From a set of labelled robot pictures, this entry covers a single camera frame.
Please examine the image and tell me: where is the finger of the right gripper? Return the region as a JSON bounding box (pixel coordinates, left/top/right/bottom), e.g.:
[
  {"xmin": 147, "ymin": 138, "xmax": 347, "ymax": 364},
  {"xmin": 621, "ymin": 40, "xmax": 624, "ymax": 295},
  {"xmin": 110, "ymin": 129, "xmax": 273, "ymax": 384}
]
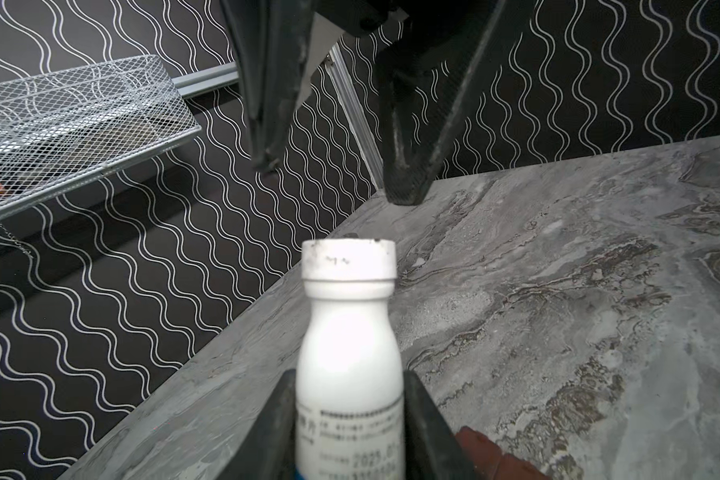
[
  {"xmin": 374, "ymin": 0, "xmax": 535, "ymax": 206},
  {"xmin": 220, "ymin": 0, "xmax": 316, "ymax": 171}
]

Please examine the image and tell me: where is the white pill bottle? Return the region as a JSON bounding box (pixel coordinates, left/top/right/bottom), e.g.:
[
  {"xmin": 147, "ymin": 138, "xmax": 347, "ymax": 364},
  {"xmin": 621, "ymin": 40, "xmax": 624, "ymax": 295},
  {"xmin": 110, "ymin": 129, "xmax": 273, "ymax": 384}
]
[{"xmin": 295, "ymin": 238, "xmax": 405, "ymax": 479}]

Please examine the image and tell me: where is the brown pill organizer box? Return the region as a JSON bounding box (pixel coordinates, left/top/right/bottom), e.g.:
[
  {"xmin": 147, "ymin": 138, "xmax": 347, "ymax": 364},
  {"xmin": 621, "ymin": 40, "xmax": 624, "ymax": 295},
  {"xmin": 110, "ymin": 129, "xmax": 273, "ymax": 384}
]
[{"xmin": 455, "ymin": 426, "xmax": 548, "ymax": 480}]

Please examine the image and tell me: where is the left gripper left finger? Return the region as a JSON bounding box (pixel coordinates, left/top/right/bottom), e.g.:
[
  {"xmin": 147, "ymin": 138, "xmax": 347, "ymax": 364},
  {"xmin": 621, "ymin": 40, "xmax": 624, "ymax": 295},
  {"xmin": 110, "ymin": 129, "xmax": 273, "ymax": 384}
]
[{"xmin": 216, "ymin": 369, "xmax": 297, "ymax": 480}]

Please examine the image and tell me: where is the white wire mesh basket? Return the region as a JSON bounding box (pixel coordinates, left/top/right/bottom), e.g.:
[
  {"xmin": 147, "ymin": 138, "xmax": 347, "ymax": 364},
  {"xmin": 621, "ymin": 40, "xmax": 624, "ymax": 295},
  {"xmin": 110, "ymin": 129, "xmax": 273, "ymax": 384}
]
[{"xmin": 0, "ymin": 55, "xmax": 201, "ymax": 220}]

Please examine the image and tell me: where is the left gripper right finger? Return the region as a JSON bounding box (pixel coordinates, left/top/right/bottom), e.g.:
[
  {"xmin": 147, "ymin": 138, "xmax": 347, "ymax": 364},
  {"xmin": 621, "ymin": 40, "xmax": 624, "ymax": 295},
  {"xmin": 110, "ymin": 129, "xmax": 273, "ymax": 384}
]
[{"xmin": 403, "ymin": 370, "xmax": 478, "ymax": 479}]

